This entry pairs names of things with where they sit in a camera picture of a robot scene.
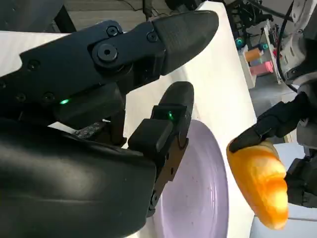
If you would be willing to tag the orange thread spool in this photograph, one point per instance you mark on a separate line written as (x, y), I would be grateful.
(252, 55)

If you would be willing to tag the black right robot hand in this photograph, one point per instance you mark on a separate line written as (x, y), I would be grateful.
(74, 168)

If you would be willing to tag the orange and white bread roll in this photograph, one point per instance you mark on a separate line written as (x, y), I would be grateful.
(262, 183)

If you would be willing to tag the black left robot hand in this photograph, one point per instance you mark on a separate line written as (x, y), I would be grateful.
(277, 119)

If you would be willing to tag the white shelf unit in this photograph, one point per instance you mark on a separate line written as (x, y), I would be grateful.
(266, 34)

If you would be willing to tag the lilac plate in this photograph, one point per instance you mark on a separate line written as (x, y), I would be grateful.
(198, 193)

